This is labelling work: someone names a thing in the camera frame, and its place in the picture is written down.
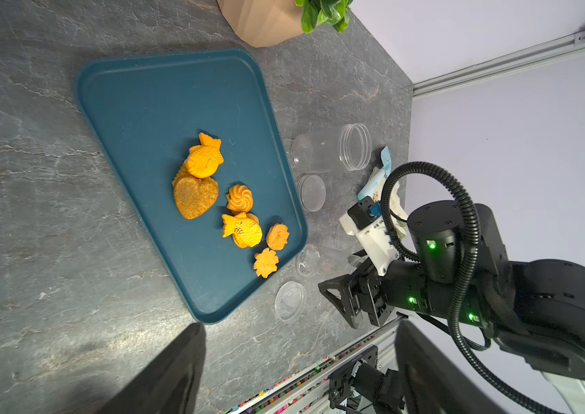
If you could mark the orange flower shaped cookie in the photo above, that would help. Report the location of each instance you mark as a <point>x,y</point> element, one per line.
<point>266,263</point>

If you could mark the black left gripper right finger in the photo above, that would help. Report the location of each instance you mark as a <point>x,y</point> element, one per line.
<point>430,382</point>

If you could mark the beige gardening glove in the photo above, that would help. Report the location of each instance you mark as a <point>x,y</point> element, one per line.
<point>396,209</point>

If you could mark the orange heart shaped cookie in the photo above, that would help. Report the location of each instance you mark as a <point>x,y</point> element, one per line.
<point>193,196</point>

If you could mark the clear cookie jar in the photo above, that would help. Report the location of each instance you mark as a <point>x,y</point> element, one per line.
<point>322,263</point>
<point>345,148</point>

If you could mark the orange swirl shaped cookie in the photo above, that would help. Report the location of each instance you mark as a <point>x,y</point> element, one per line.
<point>240,199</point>

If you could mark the clear jar lid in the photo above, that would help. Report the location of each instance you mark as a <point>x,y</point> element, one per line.
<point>312,192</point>
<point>289,301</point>

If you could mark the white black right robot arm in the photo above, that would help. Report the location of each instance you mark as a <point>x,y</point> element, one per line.
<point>459,278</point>

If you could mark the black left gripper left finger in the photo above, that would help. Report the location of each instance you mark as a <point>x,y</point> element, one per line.
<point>170,383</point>

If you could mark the light blue garden trowel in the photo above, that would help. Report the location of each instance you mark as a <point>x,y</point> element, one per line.
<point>373,188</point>

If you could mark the orange round scalloped cookie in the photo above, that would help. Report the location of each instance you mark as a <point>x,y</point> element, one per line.
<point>277,237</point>

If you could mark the clear cookie jar back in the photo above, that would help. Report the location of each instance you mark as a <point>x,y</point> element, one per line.
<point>322,263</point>

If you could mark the green plant in pot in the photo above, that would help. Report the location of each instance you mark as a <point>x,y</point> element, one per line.
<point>266,23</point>

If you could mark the orange fish shaped cookie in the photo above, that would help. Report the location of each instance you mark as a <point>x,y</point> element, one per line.
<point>244,228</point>

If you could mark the teal plastic tray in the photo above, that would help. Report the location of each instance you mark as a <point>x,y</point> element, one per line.
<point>194,141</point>

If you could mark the orange shell shaped cookie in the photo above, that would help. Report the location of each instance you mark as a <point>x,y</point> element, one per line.
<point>204,159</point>

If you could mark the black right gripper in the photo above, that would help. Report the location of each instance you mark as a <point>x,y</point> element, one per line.
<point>402,287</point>

